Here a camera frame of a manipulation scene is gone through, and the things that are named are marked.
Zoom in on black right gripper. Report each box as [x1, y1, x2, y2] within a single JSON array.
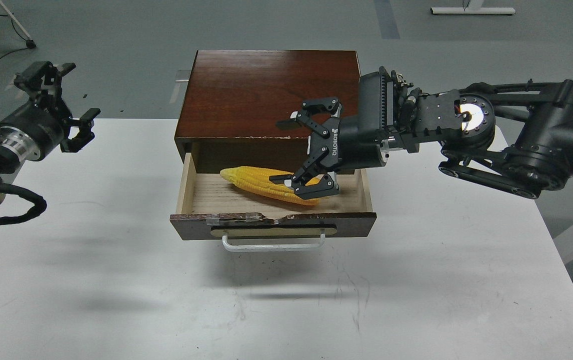
[[269, 96, 388, 199]]

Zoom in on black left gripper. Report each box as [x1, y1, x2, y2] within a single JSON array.
[[0, 61, 101, 162]]

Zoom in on yellow corn cob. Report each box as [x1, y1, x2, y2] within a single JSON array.
[[219, 166, 320, 207]]

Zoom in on wooden drawer with dark front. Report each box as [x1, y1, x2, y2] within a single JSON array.
[[169, 146, 377, 240]]

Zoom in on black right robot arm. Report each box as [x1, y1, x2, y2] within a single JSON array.
[[269, 67, 573, 199]]

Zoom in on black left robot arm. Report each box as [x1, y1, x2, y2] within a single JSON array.
[[0, 61, 101, 226]]

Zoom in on white tripod stand legs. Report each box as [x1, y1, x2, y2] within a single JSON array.
[[0, 0, 37, 50]]

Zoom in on dark wooden cabinet box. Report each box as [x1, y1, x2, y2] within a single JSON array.
[[174, 50, 360, 173]]

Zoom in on white desk base foot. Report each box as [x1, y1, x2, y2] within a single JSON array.
[[430, 0, 517, 16]]

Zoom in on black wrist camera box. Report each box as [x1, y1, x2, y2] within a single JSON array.
[[357, 66, 393, 137]]

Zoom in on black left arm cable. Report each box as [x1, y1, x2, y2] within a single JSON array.
[[0, 182, 48, 226]]

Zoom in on white metal drawer handle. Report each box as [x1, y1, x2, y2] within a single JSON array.
[[221, 231, 327, 253]]

